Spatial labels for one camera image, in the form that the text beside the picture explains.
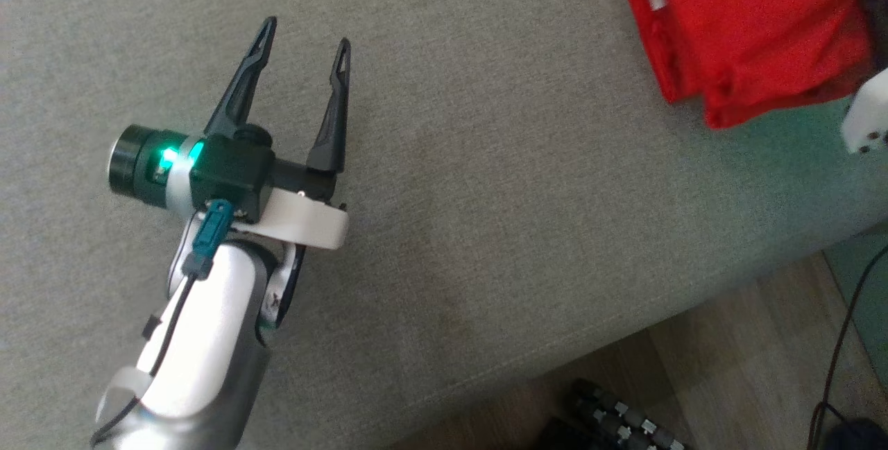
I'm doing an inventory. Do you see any white arm strap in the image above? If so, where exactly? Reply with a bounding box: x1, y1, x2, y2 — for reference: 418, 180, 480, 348
96, 365, 152, 423

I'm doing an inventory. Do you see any black cable with teal connector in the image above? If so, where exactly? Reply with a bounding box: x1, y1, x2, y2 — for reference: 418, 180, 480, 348
90, 199, 234, 448

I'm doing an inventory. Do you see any dark blue floor object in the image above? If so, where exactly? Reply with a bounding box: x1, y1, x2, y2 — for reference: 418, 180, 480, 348
826, 417, 888, 450

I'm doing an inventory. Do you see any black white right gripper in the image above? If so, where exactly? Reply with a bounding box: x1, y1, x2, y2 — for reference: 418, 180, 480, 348
841, 67, 888, 157

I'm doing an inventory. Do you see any grey green rug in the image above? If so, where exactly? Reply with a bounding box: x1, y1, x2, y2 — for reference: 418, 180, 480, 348
824, 228, 888, 367

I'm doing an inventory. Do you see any black roller wheel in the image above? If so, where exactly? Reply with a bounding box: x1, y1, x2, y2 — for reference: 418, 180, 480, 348
538, 379, 691, 450

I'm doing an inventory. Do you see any red shirt with white sleeves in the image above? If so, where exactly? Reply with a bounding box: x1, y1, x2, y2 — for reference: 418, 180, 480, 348
616, 0, 888, 130

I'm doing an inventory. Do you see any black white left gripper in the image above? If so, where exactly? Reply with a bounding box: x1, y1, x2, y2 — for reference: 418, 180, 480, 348
189, 16, 352, 252

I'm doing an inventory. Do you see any thin black floor cable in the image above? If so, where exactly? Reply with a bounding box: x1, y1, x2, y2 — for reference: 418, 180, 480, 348
808, 245, 888, 450

